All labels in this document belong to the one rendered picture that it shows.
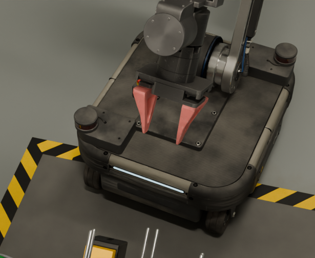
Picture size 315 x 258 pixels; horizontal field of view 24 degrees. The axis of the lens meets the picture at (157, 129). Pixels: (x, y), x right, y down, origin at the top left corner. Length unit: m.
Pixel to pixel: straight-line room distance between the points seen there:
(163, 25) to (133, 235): 1.34
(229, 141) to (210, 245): 0.32
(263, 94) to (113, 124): 0.48
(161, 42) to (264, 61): 1.38
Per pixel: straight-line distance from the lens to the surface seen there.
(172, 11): 0.97
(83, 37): 2.84
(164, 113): 2.21
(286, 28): 2.90
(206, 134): 2.16
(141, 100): 1.09
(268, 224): 2.30
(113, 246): 1.04
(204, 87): 1.07
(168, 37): 0.98
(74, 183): 2.38
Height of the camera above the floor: 1.90
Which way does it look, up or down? 49 degrees down
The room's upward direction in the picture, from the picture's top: straight up
